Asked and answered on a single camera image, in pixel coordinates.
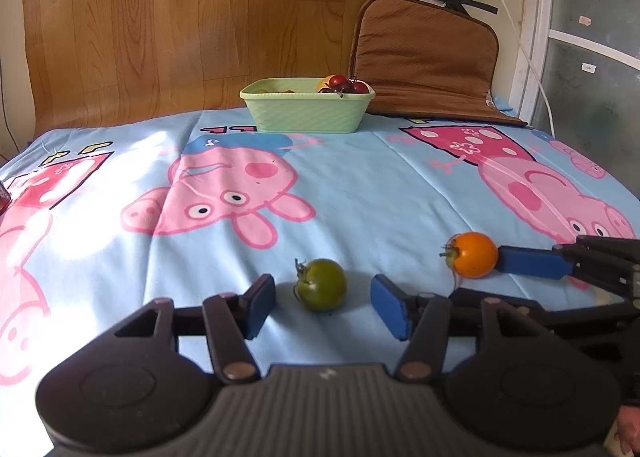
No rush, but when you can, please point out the green cherry tomato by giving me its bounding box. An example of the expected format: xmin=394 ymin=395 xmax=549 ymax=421
xmin=293 ymin=258 xmax=348 ymax=314

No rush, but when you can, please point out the orange cherry tomato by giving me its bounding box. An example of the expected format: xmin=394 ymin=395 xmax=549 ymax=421
xmin=440 ymin=231 xmax=500 ymax=279

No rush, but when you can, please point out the person's right hand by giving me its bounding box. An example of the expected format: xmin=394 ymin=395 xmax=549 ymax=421
xmin=617 ymin=406 xmax=640 ymax=457

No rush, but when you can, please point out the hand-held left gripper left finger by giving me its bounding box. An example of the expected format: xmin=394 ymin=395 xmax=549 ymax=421
xmin=114 ymin=273 xmax=277 ymax=384

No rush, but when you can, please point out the light green plastic basket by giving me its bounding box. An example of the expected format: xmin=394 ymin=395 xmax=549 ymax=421
xmin=239 ymin=77 xmax=377 ymax=134

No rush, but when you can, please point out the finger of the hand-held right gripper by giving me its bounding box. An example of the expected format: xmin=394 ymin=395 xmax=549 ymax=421
xmin=496 ymin=235 xmax=640 ymax=299
xmin=448 ymin=286 xmax=640 ymax=344

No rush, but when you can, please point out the white framed glass door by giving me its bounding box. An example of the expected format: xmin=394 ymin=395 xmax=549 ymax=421
xmin=510 ymin=0 xmax=640 ymax=178

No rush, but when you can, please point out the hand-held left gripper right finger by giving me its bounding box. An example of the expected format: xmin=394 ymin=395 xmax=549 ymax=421
xmin=370 ymin=273 xmax=551 ymax=383

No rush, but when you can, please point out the brown seat cushion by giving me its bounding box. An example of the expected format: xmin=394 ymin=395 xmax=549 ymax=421
xmin=347 ymin=0 xmax=529 ymax=127

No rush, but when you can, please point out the wooden headboard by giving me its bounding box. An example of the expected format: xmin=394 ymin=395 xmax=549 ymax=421
xmin=22 ymin=0 xmax=401 ymax=144

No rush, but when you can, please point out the white cable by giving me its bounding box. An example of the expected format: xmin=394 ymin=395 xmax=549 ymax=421
xmin=474 ymin=0 xmax=557 ymax=137

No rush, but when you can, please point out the cartoon pig printed blanket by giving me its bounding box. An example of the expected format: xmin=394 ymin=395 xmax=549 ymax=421
xmin=0 ymin=104 xmax=640 ymax=457

